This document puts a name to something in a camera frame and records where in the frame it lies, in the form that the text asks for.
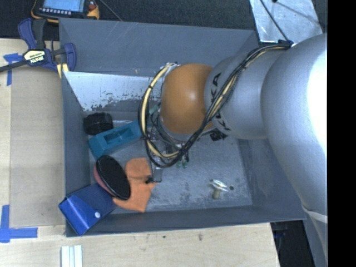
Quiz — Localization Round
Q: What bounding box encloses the orange cloth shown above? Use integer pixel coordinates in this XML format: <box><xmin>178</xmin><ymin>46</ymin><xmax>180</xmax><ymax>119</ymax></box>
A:
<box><xmin>112</xmin><ymin>157</ymin><xmax>157</xmax><ymax>214</ymax></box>

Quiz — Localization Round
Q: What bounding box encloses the grey metal bin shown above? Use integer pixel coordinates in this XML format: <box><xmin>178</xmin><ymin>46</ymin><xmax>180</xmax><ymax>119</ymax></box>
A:
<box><xmin>58</xmin><ymin>17</ymin><xmax>307</xmax><ymax>238</ymax></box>

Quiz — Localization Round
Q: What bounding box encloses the teal hollow block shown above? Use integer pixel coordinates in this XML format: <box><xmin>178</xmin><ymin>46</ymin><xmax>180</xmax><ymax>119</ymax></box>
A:
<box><xmin>88</xmin><ymin>120</ymin><xmax>143</xmax><ymax>159</ymax></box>

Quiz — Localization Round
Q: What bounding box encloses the white and brass small fitting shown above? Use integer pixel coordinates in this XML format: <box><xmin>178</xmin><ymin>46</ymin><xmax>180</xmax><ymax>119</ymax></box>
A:
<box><xmin>209</xmin><ymin>179</ymin><xmax>229</xmax><ymax>200</ymax></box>

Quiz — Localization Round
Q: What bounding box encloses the black round cap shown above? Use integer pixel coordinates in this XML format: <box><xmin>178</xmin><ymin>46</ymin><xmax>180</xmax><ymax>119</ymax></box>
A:
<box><xmin>83</xmin><ymin>112</ymin><xmax>114</xmax><ymax>136</ymax></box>

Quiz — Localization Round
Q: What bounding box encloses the blue plastic box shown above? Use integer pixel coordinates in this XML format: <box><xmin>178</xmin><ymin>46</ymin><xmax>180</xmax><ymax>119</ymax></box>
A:
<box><xmin>58</xmin><ymin>183</ymin><xmax>117</xmax><ymax>236</ymax></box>

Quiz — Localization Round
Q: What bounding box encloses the pale wood flat board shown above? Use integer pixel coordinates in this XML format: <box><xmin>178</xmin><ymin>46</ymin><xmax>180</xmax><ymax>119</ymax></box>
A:
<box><xmin>9</xmin><ymin>65</ymin><xmax>67</xmax><ymax>228</ymax></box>

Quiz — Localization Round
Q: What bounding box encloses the black cylinder on white bracket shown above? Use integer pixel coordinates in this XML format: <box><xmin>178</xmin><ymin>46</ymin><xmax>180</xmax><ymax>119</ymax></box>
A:
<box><xmin>210</xmin><ymin>130</ymin><xmax>228</xmax><ymax>142</ymax></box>

